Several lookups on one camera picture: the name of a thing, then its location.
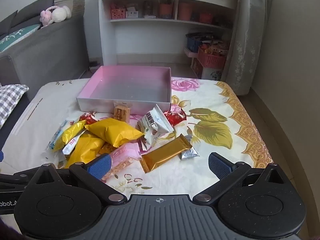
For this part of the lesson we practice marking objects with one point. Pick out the small red basket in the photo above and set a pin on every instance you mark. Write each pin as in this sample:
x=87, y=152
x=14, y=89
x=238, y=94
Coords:
x=206, y=18

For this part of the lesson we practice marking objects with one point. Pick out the grey sofa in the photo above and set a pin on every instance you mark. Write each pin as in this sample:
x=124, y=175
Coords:
x=50, y=50

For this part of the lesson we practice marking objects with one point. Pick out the white bookshelf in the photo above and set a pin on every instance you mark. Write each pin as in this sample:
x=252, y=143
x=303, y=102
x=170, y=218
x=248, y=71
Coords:
x=140, y=40

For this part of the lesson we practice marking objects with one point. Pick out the pink snack packet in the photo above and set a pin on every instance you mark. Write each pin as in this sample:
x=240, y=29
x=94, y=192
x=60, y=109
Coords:
x=122, y=160

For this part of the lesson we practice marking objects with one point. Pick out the gold foil bar packet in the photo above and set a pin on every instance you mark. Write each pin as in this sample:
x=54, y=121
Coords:
x=162, y=156

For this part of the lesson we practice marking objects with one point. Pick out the tan cube snack packet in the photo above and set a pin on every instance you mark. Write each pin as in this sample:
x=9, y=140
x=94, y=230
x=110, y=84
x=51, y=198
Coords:
x=121, y=113

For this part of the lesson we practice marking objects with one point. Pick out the silver blue chocolate packet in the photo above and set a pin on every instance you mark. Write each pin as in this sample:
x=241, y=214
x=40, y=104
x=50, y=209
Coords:
x=188, y=153

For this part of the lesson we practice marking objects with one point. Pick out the orange pot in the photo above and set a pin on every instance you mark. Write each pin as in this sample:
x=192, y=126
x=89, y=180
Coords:
x=185, y=11
x=166, y=11

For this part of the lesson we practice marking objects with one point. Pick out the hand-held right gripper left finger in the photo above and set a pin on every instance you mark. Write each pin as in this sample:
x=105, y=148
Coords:
x=100, y=166

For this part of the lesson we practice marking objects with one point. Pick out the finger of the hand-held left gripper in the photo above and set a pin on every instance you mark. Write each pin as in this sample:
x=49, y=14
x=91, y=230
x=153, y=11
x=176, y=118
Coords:
x=15, y=181

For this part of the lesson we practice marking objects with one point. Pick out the pink white plush toy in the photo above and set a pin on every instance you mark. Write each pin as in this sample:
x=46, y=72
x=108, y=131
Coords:
x=57, y=15

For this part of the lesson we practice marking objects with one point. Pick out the large pink basket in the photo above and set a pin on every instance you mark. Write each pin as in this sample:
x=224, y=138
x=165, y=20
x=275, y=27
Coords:
x=211, y=60

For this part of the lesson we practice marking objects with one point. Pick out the plain yellow snack packet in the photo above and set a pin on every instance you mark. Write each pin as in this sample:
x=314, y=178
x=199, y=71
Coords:
x=85, y=148
x=112, y=131

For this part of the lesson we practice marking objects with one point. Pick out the small pink lattice basket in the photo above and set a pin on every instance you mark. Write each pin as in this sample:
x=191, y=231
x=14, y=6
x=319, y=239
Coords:
x=118, y=13

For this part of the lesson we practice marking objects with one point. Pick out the pink cardboard box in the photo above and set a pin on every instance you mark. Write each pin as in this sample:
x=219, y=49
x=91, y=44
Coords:
x=130, y=87

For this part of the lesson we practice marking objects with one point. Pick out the clear blue-print snack packet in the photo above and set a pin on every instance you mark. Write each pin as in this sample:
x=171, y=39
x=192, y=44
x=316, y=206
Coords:
x=56, y=137

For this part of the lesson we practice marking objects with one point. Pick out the grey floral curtain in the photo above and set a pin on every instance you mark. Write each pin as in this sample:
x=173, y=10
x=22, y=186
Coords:
x=247, y=35

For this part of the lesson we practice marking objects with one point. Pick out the white black-print snack packet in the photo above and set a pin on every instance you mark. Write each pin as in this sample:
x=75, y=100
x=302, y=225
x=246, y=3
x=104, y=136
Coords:
x=155, y=122

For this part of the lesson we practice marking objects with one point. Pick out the yellow printed snack packet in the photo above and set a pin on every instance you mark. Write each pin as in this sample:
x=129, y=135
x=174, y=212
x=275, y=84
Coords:
x=72, y=132

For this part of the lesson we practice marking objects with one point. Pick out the grey checkered pillow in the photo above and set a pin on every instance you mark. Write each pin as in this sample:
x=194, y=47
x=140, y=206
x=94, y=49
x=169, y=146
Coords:
x=10, y=100

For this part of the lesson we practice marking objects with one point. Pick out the blue basket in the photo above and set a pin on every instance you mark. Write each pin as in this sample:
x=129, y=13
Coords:
x=195, y=43

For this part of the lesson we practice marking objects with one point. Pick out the white printed storage box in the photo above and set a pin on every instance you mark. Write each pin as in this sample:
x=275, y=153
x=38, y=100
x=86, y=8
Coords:
x=208, y=73

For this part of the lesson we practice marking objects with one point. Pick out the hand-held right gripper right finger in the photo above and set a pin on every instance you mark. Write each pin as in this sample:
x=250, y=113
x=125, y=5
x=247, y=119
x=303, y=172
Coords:
x=220, y=166

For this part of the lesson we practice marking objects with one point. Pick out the teal cushion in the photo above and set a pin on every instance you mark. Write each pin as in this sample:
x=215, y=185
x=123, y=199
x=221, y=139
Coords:
x=15, y=36

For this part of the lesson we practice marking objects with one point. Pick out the white nut-picture snack packet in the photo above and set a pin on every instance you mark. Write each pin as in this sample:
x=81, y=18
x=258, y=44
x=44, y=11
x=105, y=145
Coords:
x=147, y=141

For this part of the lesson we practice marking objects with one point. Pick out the white labelled box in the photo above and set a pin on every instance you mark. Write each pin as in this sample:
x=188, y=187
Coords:
x=132, y=14

